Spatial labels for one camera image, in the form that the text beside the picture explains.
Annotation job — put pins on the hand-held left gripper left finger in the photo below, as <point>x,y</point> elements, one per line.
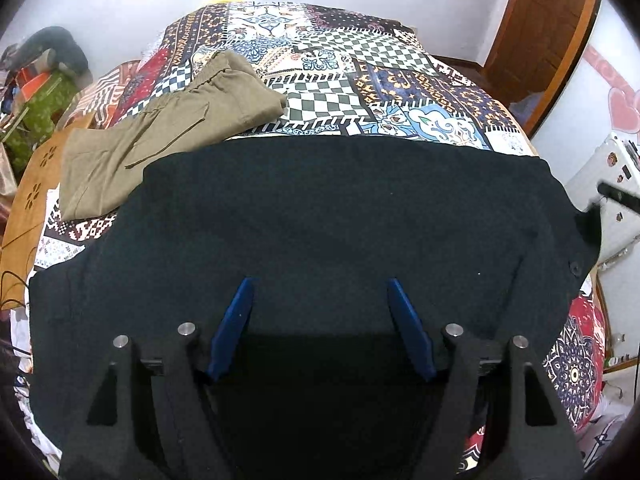
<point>232,330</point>

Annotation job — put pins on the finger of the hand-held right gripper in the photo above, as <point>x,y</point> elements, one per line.
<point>620,195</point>

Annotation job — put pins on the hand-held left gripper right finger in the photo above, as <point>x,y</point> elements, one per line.
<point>412,332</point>

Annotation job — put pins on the black pants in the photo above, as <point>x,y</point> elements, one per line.
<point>325,220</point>

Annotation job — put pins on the khaki pants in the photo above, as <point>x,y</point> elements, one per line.
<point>165,130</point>

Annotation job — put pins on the wooden door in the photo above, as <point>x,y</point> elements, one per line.
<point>540,25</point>

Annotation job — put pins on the wooden board beside bed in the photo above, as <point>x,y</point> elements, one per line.
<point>30,220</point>

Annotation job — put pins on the patchwork printed blanket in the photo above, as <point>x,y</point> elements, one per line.
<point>400,85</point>

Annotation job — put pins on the green patterned bag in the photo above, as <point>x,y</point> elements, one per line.
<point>47,105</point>

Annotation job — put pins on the pile of clothes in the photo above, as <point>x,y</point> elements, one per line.
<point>12,85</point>

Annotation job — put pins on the grey plush toy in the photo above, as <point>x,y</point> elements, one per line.
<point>55,42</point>

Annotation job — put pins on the pink heart wall decoration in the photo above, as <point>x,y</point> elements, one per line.
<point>622,105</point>

